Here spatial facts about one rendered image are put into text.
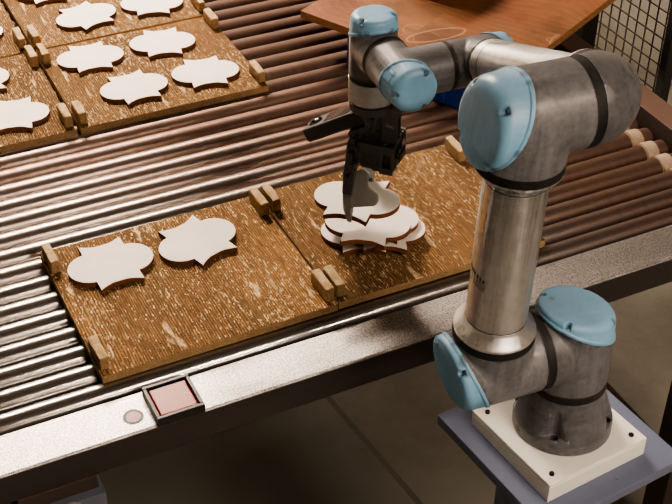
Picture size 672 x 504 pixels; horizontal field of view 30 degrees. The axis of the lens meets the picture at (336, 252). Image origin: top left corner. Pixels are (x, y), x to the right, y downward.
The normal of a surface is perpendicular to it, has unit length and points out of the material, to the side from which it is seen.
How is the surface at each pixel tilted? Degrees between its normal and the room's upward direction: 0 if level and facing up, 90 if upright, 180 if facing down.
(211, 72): 0
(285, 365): 0
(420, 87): 90
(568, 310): 8
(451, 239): 0
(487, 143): 82
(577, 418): 70
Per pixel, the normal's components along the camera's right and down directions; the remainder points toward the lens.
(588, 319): 0.12, -0.83
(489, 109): -0.92, 0.15
